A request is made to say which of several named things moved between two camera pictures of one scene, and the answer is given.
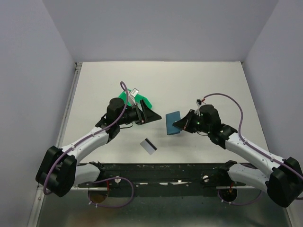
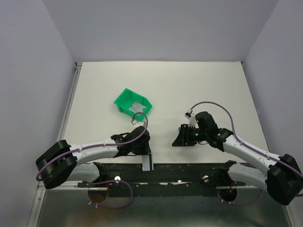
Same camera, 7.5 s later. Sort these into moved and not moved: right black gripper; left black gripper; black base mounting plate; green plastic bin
Moved: left black gripper; right black gripper
Not moved: black base mounting plate; green plastic bin
